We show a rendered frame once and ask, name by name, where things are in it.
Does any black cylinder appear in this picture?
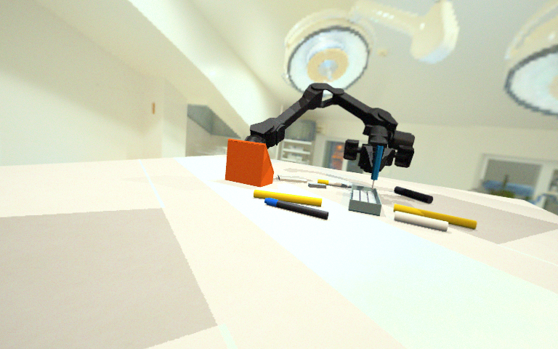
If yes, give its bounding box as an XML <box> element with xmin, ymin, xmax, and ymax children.
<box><xmin>394</xmin><ymin>186</ymin><xmax>433</xmax><ymax>204</ymax></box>

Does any black marker with blue cap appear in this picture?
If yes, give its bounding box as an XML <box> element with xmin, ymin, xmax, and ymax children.
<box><xmin>264</xmin><ymin>198</ymin><xmax>328</xmax><ymax>220</ymax></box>

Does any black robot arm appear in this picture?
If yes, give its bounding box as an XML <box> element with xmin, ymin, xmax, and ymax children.
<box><xmin>244</xmin><ymin>82</ymin><xmax>415</xmax><ymax>151</ymax></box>

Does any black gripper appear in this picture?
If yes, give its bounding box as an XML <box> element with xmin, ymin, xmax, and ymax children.
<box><xmin>343</xmin><ymin>133</ymin><xmax>414</xmax><ymax>171</ymax></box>

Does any keyboard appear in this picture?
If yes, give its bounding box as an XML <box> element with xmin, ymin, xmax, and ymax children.
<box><xmin>348</xmin><ymin>185</ymin><xmax>382</xmax><ymax>216</ymax></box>

